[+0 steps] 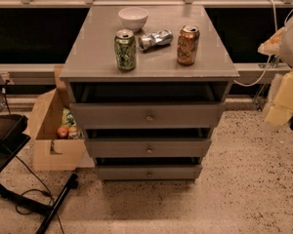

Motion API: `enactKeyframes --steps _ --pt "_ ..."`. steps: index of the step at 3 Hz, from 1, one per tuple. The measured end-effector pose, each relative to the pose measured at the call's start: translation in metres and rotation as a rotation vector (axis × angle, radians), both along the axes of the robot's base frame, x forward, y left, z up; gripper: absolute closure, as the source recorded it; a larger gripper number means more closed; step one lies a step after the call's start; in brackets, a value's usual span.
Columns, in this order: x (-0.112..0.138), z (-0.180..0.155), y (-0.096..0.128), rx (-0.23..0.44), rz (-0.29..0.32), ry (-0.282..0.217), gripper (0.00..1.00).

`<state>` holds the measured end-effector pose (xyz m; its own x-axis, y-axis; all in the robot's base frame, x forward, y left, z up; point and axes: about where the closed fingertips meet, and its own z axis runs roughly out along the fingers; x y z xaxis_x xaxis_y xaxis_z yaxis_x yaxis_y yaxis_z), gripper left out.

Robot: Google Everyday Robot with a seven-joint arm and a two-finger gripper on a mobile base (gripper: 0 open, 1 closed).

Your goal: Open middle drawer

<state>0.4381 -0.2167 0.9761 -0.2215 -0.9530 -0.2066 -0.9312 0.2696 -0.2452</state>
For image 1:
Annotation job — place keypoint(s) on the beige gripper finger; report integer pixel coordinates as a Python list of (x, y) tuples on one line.
[(279, 108)]

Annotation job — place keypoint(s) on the grey drawer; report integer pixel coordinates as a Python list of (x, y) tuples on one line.
[(147, 115), (147, 147), (190, 172)]

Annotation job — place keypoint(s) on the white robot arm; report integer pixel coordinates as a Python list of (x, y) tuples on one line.
[(281, 44)]

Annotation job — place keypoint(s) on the grey drawer cabinet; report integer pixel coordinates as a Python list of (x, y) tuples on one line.
[(91, 75)]

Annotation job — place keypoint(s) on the grey top drawer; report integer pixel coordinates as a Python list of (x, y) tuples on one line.
[(147, 115)]

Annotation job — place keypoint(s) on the grey bottom drawer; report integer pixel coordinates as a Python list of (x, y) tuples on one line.
[(190, 172)]

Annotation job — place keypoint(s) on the orange soda can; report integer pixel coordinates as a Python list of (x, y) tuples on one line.
[(187, 44)]

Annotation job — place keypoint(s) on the crushed silver can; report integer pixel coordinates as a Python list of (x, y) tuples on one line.
[(159, 38)]

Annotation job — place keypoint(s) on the green soda can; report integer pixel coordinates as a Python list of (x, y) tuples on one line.
[(125, 49)]

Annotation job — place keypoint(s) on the white bowl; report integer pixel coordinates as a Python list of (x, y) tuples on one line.
[(133, 18)]

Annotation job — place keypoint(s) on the small jar in box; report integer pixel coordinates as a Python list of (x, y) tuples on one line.
[(74, 133)]

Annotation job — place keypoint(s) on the green snack bag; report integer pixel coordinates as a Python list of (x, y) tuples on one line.
[(67, 118)]

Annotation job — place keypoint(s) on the red apple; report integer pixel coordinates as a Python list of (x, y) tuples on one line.
[(62, 132)]

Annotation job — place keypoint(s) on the cardboard box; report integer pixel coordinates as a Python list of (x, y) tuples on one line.
[(51, 153)]

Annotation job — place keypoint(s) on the black stand with tray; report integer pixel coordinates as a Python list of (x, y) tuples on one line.
[(12, 141)]

